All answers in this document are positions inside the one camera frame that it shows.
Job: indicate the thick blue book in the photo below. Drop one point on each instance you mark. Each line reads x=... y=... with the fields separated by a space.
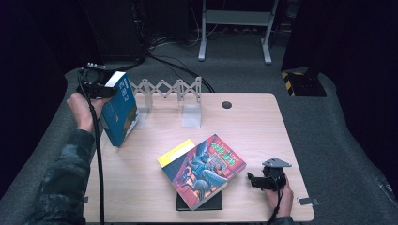
x=120 y=115

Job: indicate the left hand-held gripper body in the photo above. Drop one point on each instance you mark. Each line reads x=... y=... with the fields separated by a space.
x=90 y=79

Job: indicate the white expandable book rack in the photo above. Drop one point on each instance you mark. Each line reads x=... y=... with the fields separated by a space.
x=191 y=115

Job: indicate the person's left hand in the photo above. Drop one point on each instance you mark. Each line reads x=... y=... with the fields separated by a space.
x=83 y=109

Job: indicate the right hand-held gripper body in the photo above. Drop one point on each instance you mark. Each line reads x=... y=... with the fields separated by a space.
x=275 y=179

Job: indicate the white metal stand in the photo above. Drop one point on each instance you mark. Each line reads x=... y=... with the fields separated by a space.
x=237 y=17

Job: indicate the red illustrated book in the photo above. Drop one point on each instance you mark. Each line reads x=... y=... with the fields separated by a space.
x=203 y=172

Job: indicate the yellow book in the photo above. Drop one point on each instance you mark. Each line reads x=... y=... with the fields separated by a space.
x=175 y=153

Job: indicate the black yellow striped stand base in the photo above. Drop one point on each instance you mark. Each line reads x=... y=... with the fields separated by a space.
x=306 y=84

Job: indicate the black hardcover book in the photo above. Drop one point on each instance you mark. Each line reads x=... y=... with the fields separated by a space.
x=214 y=203

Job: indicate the black cabinet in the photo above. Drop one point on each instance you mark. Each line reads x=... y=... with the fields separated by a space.
x=115 y=31

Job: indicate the black round table grommet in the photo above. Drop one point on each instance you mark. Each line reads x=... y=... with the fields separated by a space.
x=226 y=105

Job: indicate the person's right hand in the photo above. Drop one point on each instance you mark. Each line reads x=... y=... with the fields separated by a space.
x=284 y=203

